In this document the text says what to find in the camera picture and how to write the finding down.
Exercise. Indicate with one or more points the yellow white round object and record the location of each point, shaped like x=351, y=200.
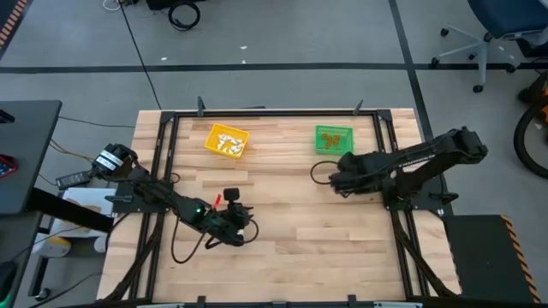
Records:
x=55, y=247

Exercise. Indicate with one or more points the white cardboard box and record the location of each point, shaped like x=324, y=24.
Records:
x=85, y=201

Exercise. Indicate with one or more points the green plastic basket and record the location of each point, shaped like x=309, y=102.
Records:
x=347, y=145

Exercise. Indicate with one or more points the black device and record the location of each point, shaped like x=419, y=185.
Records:
x=5, y=116

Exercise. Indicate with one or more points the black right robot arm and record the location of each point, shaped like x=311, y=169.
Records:
x=428, y=156

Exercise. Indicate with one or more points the yellow plastic basket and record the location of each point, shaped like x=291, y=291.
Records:
x=212, y=139

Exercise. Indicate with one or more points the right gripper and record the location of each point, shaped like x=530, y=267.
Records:
x=357, y=173

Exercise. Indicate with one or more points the black orange vacuum cleaner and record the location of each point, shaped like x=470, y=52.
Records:
x=537, y=92

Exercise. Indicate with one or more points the red flat item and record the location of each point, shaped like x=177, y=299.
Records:
x=6, y=167

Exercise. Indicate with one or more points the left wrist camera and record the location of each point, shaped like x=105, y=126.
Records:
x=231, y=195

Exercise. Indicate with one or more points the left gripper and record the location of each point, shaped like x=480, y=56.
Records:
x=233, y=224

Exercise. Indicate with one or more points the blue office chair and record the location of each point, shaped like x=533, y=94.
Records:
x=505, y=17

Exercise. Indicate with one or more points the hazard striped black platform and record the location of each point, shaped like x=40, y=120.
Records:
x=484, y=256

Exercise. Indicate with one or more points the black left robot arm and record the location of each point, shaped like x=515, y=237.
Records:
x=184, y=207

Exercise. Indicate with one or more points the black power adapter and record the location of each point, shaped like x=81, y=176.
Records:
x=73, y=180

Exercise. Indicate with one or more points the dark grey side desk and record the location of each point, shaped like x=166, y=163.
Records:
x=25, y=149

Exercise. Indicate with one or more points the orange striped black ramp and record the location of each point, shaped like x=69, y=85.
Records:
x=8, y=21

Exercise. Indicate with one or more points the black equipment cart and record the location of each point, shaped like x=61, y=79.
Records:
x=158, y=4

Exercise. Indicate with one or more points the small red tag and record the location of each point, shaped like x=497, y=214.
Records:
x=217, y=200

